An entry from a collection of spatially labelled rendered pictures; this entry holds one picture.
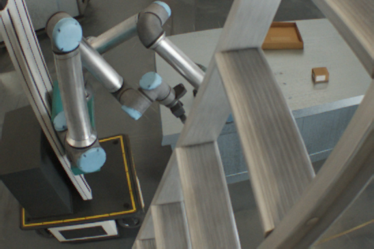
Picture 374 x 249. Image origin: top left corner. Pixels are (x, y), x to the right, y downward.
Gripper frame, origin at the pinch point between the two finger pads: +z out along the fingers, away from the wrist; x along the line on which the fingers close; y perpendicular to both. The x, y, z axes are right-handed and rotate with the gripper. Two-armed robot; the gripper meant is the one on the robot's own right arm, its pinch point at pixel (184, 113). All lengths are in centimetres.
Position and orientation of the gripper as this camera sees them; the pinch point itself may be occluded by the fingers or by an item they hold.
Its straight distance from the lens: 200.4
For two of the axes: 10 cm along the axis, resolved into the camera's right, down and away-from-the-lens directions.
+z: 4.6, 4.5, 7.7
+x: 3.7, 6.8, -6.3
